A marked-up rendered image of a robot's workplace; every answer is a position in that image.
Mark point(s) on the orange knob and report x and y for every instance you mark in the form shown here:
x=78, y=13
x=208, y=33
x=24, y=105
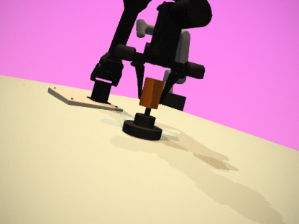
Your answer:
x=151, y=93

